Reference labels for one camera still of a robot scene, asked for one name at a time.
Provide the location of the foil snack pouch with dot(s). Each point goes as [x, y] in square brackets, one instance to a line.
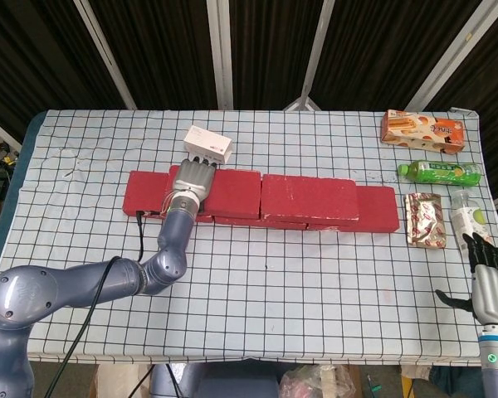
[425, 221]

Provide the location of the orange snack box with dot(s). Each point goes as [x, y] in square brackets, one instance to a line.
[423, 132]

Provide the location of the clear plastic bag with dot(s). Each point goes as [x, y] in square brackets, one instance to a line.
[315, 383]

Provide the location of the red foam brick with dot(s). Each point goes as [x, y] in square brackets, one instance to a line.
[274, 224]
[145, 192]
[311, 197]
[236, 192]
[379, 207]

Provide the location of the small white carton box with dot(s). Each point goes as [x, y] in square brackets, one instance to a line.
[207, 143]

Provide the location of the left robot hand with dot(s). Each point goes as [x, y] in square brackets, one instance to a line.
[193, 178]

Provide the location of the checked light blue tablecloth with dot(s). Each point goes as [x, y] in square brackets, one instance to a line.
[274, 311]

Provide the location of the green drink bottle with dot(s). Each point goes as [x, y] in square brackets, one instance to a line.
[440, 173]

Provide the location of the clear bottle white label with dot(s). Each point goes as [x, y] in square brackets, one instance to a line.
[465, 215]

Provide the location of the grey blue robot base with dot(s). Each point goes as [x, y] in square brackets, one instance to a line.
[232, 383]

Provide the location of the dark brown curtain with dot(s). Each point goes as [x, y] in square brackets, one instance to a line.
[170, 49]

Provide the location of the white frame pole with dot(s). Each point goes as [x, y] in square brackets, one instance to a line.
[217, 41]
[228, 62]
[319, 41]
[107, 58]
[460, 41]

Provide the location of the white bag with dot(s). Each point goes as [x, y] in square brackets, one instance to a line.
[116, 383]

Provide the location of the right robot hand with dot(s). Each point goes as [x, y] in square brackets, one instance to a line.
[496, 290]

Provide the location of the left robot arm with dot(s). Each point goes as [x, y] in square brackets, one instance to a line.
[66, 286]

